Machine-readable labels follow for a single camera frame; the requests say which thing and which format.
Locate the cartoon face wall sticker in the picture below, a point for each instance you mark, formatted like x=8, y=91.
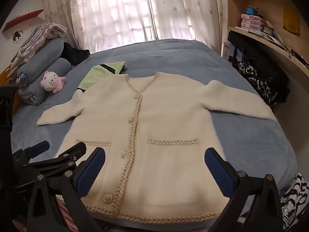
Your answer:
x=17, y=38

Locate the orange wooden headboard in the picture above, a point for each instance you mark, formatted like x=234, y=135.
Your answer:
x=4, y=78

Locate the stack of pink boxes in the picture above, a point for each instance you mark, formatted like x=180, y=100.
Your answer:
x=251, y=21

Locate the black white printed fabric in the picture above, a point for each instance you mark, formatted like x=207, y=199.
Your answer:
x=294, y=198

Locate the pink striped cloth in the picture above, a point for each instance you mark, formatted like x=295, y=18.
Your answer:
x=64, y=212

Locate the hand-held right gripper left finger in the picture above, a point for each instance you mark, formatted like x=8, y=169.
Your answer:
x=91, y=171

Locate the pink cat plush toy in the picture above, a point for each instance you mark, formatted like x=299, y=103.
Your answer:
x=49, y=82

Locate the yellow hand fan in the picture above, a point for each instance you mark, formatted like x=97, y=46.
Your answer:
x=291, y=21

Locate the blue rolled pillow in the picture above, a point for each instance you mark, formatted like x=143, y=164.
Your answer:
x=45, y=55
x=32, y=94

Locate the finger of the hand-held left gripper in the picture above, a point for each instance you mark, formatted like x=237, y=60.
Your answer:
x=72, y=152
x=39, y=147

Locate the white purple patterned folded blanket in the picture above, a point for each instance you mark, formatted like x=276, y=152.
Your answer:
x=43, y=32

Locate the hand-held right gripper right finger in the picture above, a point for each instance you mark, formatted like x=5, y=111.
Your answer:
x=217, y=174

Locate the white cardboard box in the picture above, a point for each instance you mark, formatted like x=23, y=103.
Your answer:
x=227, y=50

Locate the black fuzzy garment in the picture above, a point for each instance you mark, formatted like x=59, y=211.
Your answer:
x=74, y=53

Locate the sheer leaf-patterned curtain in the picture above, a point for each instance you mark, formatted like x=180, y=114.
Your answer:
x=188, y=12
x=108, y=12

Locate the cream knit cardigan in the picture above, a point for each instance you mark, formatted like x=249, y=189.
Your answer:
x=169, y=116

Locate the small blue box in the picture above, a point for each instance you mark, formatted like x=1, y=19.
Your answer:
x=250, y=10

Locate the black white patterned cloth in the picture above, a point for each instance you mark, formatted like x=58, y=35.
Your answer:
x=258, y=84

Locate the small blue round toy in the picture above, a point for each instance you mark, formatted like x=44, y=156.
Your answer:
x=23, y=79

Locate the light green garment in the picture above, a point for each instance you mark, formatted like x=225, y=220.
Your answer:
x=96, y=77

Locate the red wall shelf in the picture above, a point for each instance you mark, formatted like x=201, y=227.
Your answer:
x=24, y=18

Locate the wooden bookshelf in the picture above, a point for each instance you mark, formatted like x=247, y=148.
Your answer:
x=260, y=2

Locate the black clothes heap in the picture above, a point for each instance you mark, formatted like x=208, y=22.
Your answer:
x=265, y=60

